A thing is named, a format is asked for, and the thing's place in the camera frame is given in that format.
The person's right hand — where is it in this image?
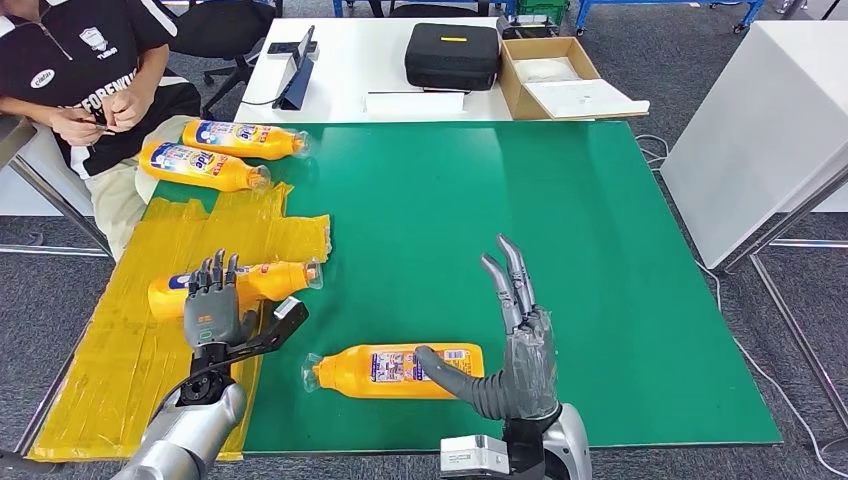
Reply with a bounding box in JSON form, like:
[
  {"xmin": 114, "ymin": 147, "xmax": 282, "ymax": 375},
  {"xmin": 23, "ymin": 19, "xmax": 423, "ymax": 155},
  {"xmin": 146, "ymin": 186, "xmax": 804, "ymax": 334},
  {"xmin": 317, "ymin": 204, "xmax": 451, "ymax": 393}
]
[{"xmin": 49, "ymin": 107, "xmax": 107, "ymax": 148}]

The black zip case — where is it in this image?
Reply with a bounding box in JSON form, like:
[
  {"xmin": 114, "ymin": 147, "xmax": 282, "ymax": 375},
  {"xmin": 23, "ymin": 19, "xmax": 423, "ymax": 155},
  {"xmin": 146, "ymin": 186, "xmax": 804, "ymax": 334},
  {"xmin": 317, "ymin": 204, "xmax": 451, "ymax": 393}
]
[{"xmin": 404, "ymin": 23, "xmax": 501, "ymax": 92}]

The white desk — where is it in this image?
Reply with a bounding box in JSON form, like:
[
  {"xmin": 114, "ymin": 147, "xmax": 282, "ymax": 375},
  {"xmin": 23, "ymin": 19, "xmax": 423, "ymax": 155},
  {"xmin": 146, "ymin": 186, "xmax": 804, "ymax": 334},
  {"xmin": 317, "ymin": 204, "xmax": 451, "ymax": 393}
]
[{"xmin": 235, "ymin": 16, "xmax": 515, "ymax": 125}]

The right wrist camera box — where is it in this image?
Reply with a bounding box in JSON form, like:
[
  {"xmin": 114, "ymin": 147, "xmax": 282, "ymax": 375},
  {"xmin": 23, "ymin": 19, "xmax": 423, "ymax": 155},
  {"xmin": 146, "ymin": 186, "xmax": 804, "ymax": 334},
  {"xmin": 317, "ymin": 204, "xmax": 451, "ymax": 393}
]
[{"xmin": 439, "ymin": 434, "xmax": 511, "ymax": 480}]

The white plastic bag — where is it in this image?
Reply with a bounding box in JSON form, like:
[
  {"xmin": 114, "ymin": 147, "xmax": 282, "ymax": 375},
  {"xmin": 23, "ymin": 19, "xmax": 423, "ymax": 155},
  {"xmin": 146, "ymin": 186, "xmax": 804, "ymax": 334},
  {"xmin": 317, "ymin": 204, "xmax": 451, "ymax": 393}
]
[{"xmin": 513, "ymin": 57, "xmax": 583, "ymax": 85}]

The open cardboard box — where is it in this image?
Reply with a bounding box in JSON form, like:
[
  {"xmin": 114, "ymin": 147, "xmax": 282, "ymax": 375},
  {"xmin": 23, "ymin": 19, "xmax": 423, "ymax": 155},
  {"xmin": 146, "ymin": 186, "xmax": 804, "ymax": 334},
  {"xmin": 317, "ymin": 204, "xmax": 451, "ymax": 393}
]
[{"xmin": 498, "ymin": 36, "xmax": 651, "ymax": 123}]

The thin black pen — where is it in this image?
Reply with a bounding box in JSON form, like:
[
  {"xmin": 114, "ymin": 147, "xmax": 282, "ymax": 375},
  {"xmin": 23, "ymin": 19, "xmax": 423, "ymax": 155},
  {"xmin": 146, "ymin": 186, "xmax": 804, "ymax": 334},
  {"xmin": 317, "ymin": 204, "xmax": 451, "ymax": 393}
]
[{"xmin": 367, "ymin": 88, "xmax": 472, "ymax": 96}]

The yellow tape patch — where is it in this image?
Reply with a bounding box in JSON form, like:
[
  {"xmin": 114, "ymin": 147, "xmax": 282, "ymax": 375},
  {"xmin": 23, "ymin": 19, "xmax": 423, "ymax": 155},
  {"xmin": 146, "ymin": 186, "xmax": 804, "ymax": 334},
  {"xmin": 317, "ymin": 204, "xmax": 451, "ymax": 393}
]
[{"xmin": 26, "ymin": 182, "xmax": 333, "ymax": 463}]

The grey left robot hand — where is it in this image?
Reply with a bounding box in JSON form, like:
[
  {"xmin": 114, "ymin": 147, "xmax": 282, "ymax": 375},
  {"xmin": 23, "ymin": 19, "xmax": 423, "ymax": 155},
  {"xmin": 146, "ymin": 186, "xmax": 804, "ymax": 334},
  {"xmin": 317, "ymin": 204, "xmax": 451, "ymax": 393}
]
[{"xmin": 183, "ymin": 248, "xmax": 261, "ymax": 352}]

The dark tablet on stand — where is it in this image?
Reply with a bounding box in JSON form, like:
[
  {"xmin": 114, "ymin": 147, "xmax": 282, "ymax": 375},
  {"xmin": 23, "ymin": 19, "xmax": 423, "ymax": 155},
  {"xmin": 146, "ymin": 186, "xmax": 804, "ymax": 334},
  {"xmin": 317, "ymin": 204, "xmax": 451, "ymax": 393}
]
[{"xmin": 272, "ymin": 25, "xmax": 318, "ymax": 112}]

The orange detergent bottle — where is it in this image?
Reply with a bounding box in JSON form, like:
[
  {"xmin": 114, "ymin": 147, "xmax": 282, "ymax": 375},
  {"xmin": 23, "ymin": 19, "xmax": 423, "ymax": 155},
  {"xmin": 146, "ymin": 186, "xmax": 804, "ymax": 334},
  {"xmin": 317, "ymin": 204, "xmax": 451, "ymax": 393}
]
[
  {"xmin": 146, "ymin": 259, "xmax": 325, "ymax": 323},
  {"xmin": 182, "ymin": 119, "xmax": 311, "ymax": 162},
  {"xmin": 301, "ymin": 342, "xmax": 486, "ymax": 401},
  {"xmin": 139, "ymin": 140, "xmax": 272, "ymax": 193}
]

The white paper sheet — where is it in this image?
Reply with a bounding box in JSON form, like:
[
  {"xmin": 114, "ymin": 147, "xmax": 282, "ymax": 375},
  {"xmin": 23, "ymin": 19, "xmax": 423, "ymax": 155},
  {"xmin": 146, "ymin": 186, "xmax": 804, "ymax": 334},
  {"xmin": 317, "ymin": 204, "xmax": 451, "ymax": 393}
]
[{"xmin": 362, "ymin": 91, "xmax": 467, "ymax": 118}]

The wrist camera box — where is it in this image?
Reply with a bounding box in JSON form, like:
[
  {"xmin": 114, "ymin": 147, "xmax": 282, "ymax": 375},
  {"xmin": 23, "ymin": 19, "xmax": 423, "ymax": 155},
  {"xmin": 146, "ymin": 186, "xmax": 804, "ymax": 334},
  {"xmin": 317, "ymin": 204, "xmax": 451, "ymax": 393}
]
[
  {"xmin": 225, "ymin": 296, "xmax": 311, "ymax": 374},
  {"xmin": 439, "ymin": 434, "xmax": 511, "ymax": 480}
]

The white foam panel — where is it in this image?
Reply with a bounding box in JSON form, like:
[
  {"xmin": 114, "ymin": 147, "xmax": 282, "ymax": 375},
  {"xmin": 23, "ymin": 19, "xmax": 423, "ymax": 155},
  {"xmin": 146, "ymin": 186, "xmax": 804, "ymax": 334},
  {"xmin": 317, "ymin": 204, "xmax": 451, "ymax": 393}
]
[{"xmin": 526, "ymin": 79, "xmax": 651, "ymax": 121}]

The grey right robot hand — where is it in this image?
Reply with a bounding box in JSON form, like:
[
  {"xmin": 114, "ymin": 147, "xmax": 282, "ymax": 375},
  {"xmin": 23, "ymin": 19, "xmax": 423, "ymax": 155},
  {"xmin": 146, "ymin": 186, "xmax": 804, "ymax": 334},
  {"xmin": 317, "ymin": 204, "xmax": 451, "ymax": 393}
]
[{"xmin": 415, "ymin": 233, "xmax": 560, "ymax": 423}]

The black phone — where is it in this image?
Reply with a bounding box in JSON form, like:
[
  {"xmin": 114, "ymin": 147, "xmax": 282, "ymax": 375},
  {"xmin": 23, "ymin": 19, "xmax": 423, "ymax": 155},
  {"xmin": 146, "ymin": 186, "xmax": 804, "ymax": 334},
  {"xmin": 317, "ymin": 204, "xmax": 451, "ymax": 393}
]
[{"xmin": 266, "ymin": 40, "xmax": 319, "ymax": 56}]

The grey metal desk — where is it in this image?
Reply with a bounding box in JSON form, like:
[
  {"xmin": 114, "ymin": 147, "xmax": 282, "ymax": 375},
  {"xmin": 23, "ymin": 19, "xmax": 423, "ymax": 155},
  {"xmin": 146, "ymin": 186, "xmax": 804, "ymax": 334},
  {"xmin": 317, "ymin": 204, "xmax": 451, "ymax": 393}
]
[{"xmin": 0, "ymin": 113, "xmax": 114, "ymax": 258}]

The white floor cable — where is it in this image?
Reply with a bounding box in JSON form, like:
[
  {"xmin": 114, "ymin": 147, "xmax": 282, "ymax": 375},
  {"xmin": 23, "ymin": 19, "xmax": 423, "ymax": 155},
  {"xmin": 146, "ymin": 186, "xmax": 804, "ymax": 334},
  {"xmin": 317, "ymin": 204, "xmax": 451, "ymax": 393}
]
[
  {"xmin": 695, "ymin": 261, "xmax": 848, "ymax": 477},
  {"xmin": 634, "ymin": 134, "xmax": 670, "ymax": 170}
]

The person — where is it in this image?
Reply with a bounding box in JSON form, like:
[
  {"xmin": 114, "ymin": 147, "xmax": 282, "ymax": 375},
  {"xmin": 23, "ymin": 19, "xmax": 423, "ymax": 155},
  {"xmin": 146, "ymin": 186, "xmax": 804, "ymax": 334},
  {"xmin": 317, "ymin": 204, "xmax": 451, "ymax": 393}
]
[{"xmin": 0, "ymin": 0, "xmax": 202, "ymax": 261}]

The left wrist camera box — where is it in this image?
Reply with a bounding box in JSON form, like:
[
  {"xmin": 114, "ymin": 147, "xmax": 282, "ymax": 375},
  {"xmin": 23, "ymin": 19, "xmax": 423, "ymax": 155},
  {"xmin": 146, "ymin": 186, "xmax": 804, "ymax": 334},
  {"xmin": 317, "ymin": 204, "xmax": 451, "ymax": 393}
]
[{"xmin": 225, "ymin": 296, "xmax": 311, "ymax": 374}]

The white side table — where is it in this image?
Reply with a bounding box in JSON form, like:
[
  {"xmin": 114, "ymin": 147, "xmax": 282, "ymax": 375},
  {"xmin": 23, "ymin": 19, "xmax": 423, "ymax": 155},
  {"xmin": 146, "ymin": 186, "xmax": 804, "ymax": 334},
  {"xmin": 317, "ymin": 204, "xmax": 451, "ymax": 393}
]
[{"xmin": 660, "ymin": 19, "xmax": 848, "ymax": 429}]

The black office chair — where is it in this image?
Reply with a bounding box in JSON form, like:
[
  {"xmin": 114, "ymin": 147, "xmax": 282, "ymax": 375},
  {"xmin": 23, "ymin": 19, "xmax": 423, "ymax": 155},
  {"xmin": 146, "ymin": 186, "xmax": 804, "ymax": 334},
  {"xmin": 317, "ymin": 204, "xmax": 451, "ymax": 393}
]
[{"xmin": 158, "ymin": 0, "xmax": 285, "ymax": 122}]

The person's left hand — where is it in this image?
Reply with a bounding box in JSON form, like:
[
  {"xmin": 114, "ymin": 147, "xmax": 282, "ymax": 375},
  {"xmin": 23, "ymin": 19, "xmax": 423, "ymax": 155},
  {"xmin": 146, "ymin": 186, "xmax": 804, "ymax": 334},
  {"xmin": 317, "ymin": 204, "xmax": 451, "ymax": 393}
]
[{"xmin": 100, "ymin": 89, "xmax": 151, "ymax": 132}]

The green crate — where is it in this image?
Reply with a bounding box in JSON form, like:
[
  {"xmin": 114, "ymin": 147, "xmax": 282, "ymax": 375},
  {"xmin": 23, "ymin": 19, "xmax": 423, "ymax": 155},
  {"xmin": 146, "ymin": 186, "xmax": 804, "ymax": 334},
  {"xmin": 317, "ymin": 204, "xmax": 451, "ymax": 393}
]
[{"xmin": 515, "ymin": 0, "xmax": 571, "ymax": 26}]

